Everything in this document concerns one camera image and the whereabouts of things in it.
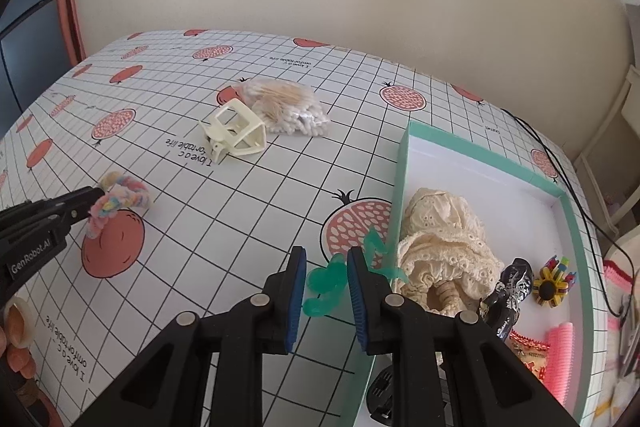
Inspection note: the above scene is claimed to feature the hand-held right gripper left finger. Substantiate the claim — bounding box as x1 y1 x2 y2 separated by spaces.
67 246 308 427

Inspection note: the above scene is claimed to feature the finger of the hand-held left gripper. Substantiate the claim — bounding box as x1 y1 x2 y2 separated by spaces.
0 186 104 235
0 217 78 295

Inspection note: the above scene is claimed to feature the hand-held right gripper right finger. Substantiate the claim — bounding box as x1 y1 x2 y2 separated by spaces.
346 246 576 427

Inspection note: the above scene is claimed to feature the green plastic teether toy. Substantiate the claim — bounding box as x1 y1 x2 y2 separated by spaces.
302 227 408 318

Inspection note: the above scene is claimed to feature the pastel fluffy scrunchie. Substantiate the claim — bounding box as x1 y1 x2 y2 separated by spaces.
86 173 155 239

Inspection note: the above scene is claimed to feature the cream lace cloth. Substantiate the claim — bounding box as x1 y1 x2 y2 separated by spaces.
392 188 506 365

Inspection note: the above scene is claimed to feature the black action figure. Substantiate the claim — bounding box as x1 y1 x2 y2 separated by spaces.
479 258 535 340

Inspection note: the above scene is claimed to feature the teal white cardboard box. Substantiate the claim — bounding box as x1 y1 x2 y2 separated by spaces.
350 119 608 427

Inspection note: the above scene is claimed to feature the red yellow rice cracker packet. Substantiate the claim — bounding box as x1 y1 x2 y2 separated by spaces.
509 329 551 383

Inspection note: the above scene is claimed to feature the colourful plastic block toy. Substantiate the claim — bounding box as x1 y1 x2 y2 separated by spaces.
531 255 578 308

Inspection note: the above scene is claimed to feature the person's left hand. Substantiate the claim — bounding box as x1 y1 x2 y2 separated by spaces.
0 297 38 380

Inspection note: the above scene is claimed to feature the black toy car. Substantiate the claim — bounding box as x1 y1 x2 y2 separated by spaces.
366 364 401 427

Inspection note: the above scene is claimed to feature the fruit print grid tablecloth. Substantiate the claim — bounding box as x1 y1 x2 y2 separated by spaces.
0 29 608 427

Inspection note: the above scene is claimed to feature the dark panel with pink edge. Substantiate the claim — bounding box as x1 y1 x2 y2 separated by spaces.
0 0 87 128

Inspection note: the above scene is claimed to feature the cream hair claw clip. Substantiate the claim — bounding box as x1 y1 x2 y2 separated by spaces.
198 99 266 165

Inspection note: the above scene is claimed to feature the clear bag of cotton swabs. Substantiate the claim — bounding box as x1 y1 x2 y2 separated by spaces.
235 77 332 138

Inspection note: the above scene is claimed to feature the pink hair roller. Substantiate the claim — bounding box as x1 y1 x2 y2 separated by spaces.
542 322 576 395

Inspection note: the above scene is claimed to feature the pink striped cloth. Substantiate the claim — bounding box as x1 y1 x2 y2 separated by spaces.
602 257 640 298

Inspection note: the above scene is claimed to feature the white wooden furniture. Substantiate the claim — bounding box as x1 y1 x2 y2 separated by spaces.
575 67 640 238

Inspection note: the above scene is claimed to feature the black cable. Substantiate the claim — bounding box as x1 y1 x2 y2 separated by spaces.
500 107 633 318

